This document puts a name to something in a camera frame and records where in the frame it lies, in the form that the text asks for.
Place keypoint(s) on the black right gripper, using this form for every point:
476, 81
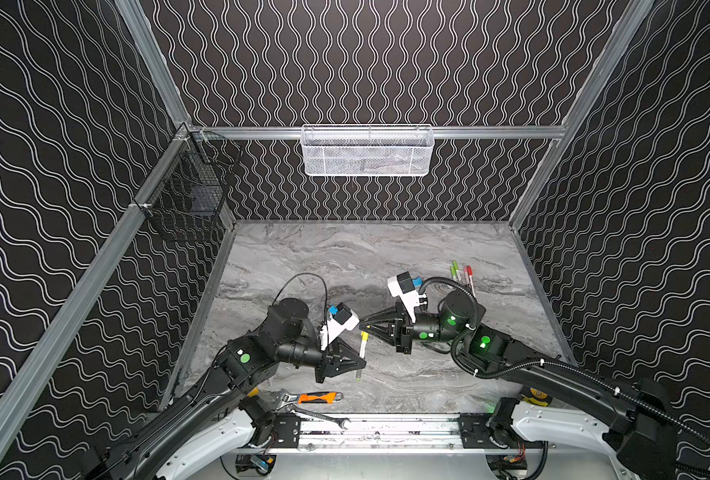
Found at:
400, 333

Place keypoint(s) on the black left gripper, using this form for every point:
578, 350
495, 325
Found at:
328, 359

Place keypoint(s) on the yellow white pen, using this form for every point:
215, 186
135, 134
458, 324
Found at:
454, 271

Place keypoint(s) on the green white pen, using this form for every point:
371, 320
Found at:
362, 355

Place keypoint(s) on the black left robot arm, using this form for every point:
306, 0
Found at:
217, 414

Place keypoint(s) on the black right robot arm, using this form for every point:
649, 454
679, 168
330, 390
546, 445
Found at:
642, 430

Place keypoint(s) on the steel combination spanner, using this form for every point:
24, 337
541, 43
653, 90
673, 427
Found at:
341, 423

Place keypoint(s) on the yellow black tape measure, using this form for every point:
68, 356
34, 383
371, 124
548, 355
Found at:
535, 397

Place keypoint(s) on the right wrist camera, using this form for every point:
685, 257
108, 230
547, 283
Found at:
405, 287

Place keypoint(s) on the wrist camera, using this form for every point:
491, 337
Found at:
340, 318
405, 287

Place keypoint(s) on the orange handled adjustable wrench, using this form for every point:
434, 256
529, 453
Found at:
286, 401

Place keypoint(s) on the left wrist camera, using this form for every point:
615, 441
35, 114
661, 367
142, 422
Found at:
340, 318

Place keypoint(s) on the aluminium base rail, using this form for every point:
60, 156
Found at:
406, 433

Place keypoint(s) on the white wire mesh basket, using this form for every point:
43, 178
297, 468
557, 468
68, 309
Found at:
359, 150

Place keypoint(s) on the black wire mesh basket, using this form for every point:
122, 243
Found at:
184, 199

